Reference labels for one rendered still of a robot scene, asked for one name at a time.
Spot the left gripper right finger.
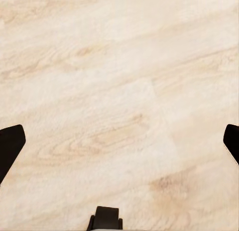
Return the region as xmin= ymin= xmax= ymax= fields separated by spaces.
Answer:
xmin=223 ymin=124 xmax=239 ymax=164

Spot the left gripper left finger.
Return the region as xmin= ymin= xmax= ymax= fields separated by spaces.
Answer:
xmin=0 ymin=124 xmax=26 ymax=184

